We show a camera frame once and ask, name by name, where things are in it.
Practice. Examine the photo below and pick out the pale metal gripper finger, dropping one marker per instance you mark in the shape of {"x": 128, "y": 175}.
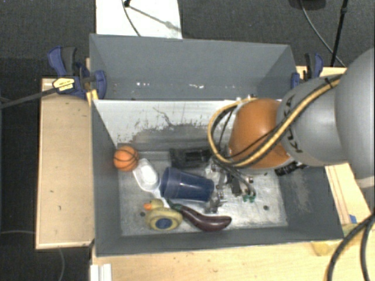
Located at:
{"x": 219, "y": 197}
{"x": 213, "y": 208}

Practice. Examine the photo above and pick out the clear plastic bottle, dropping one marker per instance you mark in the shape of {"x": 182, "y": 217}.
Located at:
{"x": 146, "y": 176}

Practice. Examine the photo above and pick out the grey metal bin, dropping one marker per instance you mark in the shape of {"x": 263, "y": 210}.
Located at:
{"x": 187, "y": 69}

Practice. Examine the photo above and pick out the purple toy eggplant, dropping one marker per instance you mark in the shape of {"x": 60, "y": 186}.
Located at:
{"x": 208, "y": 222}

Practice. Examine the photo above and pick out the black cylinder on white bracket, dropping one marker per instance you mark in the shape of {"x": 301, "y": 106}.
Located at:
{"x": 288, "y": 169}

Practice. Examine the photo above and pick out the pale wood board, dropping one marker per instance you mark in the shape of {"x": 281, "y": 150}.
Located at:
{"x": 66, "y": 171}

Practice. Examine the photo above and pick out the yellow toy duck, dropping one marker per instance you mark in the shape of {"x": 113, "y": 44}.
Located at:
{"x": 162, "y": 218}

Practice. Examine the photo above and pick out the orange toy basketball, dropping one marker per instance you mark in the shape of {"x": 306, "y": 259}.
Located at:
{"x": 126, "y": 158}

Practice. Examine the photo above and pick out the black rectangular object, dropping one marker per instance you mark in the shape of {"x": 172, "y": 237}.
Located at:
{"x": 187, "y": 157}

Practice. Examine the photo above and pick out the dark blue plastic cup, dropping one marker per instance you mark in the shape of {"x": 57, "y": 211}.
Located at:
{"x": 187, "y": 186}

